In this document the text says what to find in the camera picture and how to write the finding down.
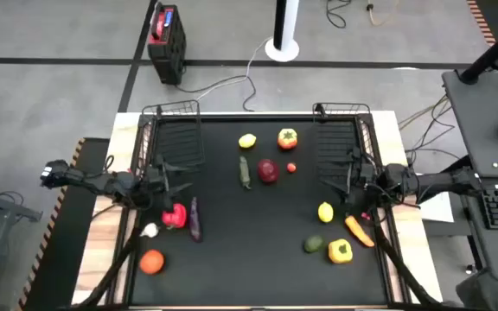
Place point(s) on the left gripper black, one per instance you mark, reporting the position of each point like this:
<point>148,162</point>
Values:
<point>156,185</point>

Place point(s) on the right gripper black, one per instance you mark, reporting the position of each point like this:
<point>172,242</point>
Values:
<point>363,181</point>

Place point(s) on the yellow lemon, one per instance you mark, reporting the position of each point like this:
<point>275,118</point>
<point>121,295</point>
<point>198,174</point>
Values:
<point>247,141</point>
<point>325,212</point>

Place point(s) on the red bell pepper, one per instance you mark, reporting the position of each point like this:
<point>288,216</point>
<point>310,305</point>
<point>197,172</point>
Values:
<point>174,216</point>

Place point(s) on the purple eggplant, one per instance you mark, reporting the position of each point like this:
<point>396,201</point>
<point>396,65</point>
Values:
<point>195,219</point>

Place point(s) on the small red cherry tomato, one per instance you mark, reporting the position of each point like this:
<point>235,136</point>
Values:
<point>291,167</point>

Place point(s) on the small red produce piece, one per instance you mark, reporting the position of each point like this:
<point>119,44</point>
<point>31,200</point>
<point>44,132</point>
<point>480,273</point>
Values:
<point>365,216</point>

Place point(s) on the orange carrot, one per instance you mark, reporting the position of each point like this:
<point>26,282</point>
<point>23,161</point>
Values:
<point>359,231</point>

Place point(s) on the white garlic bulb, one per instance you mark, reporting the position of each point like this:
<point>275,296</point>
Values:
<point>149,230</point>

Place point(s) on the orange-red tomato green stem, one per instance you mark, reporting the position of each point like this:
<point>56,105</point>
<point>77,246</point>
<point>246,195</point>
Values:
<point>287,138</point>

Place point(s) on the green cucumber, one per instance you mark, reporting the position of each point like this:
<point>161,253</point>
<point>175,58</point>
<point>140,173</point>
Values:
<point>244,172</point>

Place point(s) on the dark red round fruit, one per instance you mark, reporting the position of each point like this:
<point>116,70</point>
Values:
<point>268,170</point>

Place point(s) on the green avocado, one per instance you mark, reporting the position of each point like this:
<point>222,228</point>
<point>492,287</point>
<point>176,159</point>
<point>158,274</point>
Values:
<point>314,244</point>

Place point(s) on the yellow bell pepper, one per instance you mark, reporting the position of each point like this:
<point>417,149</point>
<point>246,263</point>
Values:
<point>340,251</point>

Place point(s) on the round orange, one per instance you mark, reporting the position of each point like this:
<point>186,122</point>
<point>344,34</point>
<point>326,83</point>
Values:
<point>151,262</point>

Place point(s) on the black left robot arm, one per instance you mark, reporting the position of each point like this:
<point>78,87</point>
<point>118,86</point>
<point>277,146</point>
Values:
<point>102,183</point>

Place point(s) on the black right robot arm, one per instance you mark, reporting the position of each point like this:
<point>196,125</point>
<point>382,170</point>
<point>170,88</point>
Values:
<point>439,181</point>

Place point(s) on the white paper sheet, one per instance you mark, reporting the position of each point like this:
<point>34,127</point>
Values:
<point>438,209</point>

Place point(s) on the black hazard-striped floor mat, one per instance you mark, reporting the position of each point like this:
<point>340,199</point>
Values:
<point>491,17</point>
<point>72,224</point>

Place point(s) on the black table mat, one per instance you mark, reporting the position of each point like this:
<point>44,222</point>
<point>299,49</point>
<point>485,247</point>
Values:
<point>253,268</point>

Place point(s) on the black and red battery box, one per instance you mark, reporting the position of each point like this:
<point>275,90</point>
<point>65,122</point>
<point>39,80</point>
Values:
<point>167,47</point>

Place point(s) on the white black pole stand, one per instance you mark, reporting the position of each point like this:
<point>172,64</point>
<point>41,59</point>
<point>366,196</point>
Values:
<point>282,47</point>

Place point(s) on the black desk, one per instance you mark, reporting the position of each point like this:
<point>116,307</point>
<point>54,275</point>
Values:
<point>482,121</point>

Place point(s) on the person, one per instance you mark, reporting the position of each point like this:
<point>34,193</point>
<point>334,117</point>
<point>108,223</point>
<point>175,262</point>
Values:
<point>495,296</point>

